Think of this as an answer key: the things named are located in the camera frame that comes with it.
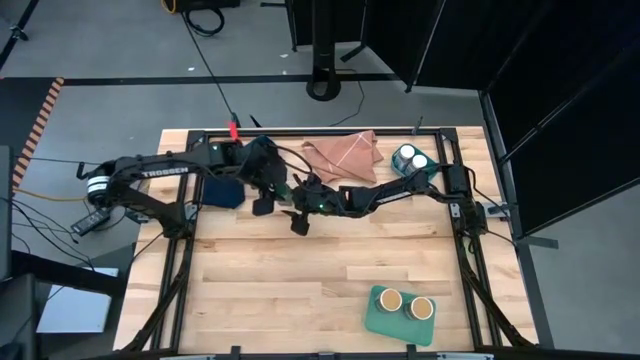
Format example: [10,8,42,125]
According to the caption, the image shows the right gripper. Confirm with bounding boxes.
[283,182,346,236]

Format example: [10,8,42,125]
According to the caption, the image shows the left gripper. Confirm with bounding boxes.
[237,139,289,217]

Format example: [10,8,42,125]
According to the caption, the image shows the furikake seasoning jar tan lid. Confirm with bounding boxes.
[404,295,435,322]
[375,287,404,314]

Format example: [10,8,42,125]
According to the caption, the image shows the navy blue cloth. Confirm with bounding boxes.
[202,177,247,210]

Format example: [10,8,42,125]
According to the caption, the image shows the pink striped cloth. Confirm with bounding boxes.
[301,129,385,185]

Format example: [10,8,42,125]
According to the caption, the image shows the teal plastic bin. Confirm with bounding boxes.
[390,143,441,182]

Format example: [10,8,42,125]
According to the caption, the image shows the green plastic tray lid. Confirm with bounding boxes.
[363,284,438,348]

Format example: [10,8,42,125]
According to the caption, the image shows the black stand pole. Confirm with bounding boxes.
[305,0,344,102]

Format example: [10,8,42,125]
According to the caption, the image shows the black power adapter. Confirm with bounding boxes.
[69,209,110,237]

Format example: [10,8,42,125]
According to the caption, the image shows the black partition panel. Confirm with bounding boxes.
[362,0,449,94]
[287,0,371,54]
[409,0,640,94]
[479,29,640,239]

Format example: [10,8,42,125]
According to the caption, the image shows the black equipment box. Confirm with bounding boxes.
[172,0,241,11]

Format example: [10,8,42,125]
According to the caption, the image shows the black side table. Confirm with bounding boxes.
[0,248,126,360]

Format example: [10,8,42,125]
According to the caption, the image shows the black tripod leg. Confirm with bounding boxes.
[0,0,40,69]

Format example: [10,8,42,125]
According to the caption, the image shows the black metal table frame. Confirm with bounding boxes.
[119,126,539,360]

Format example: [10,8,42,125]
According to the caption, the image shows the long black floor cable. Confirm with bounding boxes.
[180,12,236,121]

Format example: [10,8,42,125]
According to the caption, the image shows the coiled black cable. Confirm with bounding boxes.
[182,5,227,38]

